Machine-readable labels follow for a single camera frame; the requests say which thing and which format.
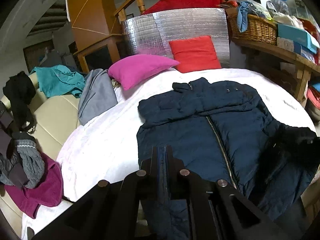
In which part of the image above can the grey knit sweater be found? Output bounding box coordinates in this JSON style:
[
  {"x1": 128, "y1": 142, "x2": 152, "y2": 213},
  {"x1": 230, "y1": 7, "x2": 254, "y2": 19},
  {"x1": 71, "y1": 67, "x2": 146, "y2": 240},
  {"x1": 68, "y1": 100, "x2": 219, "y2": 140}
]
[{"x1": 12, "y1": 132, "x2": 45, "y2": 189}]

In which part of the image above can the orange wooden cabinet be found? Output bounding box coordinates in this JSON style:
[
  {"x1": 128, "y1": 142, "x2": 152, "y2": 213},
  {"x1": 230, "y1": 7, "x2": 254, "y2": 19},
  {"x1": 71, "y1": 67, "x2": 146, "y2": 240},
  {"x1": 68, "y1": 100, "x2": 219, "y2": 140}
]
[{"x1": 66, "y1": 0, "x2": 123, "y2": 73}]

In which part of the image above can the blue cloth in basket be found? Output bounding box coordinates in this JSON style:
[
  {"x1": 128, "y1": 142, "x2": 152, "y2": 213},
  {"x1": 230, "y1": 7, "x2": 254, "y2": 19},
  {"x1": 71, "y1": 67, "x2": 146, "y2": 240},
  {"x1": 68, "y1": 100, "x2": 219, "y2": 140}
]
[{"x1": 236, "y1": 2, "x2": 252, "y2": 33}]

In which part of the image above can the teal cardboard box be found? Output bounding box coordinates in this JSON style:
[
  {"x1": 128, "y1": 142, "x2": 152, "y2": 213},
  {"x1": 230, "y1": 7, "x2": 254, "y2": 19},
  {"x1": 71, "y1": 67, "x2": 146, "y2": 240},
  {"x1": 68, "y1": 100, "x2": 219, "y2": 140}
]
[{"x1": 278, "y1": 23, "x2": 319, "y2": 54}]

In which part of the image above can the wicker basket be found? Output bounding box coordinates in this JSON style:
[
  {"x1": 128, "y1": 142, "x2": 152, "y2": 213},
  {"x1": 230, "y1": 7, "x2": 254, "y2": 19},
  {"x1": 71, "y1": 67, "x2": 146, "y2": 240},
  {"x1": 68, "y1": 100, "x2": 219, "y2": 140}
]
[{"x1": 227, "y1": 15, "x2": 278, "y2": 45}]

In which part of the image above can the teal garment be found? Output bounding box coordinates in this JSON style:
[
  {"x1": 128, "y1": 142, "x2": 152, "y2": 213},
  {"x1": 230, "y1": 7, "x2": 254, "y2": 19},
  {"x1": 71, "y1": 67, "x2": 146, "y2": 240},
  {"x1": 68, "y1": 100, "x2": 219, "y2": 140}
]
[{"x1": 31, "y1": 64, "x2": 86, "y2": 98}]

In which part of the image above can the navy blue puffer jacket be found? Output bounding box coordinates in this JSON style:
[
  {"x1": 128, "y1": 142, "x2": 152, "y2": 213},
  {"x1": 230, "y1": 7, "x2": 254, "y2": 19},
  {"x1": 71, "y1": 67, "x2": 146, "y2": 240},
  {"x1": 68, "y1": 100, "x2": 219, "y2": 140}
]
[{"x1": 136, "y1": 77, "x2": 320, "y2": 240}]

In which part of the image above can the white bed cover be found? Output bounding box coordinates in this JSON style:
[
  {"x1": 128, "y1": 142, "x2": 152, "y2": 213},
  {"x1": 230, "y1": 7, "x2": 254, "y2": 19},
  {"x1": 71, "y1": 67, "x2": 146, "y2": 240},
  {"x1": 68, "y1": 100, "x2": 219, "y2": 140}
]
[{"x1": 21, "y1": 68, "x2": 313, "y2": 239}]

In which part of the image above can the silver foil insulation panel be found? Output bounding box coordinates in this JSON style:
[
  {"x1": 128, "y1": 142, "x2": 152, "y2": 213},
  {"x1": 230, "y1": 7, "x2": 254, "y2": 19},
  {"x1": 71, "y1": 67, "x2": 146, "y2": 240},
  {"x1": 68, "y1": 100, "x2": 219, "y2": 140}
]
[{"x1": 122, "y1": 8, "x2": 230, "y2": 68}]

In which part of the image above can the wooden shelf table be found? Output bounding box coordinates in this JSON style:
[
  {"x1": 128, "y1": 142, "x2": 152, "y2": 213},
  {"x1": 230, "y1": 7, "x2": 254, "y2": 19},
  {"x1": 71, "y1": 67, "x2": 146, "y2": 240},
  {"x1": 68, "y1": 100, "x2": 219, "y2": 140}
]
[{"x1": 232, "y1": 38, "x2": 319, "y2": 105}]

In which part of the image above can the dark grey puffer jacket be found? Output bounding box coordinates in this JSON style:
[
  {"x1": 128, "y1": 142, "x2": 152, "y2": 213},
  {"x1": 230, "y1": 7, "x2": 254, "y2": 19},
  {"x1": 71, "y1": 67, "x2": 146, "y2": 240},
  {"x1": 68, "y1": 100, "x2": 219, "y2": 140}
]
[{"x1": 1, "y1": 102, "x2": 29, "y2": 189}]

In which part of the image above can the magenta pillow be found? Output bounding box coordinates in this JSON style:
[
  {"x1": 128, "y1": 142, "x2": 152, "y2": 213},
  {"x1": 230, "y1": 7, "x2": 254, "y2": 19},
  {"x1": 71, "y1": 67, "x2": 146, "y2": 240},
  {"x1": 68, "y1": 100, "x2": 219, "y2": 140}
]
[{"x1": 108, "y1": 54, "x2": 180, "y2": 90}]

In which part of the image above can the cream leather sofa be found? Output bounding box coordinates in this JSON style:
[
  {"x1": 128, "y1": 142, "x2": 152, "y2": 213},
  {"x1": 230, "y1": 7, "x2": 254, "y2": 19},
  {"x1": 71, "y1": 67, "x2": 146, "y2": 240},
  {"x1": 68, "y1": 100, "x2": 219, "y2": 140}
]
[{"x1": 1, "y1": 73, "x2": 80, "y2": 239}]

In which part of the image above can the red pillow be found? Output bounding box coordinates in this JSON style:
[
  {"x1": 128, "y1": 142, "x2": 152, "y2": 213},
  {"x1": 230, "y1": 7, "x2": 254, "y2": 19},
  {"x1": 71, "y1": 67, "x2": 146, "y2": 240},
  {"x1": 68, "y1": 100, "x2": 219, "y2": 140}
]
[{"x1": 169, "y1": 35, "x2": 221, "y2": 73}]

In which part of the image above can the magenta fleece garment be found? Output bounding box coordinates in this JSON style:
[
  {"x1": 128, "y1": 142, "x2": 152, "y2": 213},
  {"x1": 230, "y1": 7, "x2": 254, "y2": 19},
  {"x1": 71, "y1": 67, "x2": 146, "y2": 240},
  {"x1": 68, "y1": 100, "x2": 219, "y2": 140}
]
[{"x1": 4, "y1": 153, "x2": 63, "y2": 219}]

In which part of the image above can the black garment on sofa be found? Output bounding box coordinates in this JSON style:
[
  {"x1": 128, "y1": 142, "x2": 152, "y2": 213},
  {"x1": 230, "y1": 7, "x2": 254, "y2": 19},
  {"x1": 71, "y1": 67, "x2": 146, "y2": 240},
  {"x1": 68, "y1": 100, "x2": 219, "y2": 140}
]
[{"x1": 3, "y1": 71, "x2": 36, "y2": 132}]

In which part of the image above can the grey garment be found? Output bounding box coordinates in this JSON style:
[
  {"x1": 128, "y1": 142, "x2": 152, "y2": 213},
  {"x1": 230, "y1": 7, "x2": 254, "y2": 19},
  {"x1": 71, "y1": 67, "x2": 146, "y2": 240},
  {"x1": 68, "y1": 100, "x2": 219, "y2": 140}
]
[{"x1": 78, "y1": 69, "x2": 118, "y2": 126}]

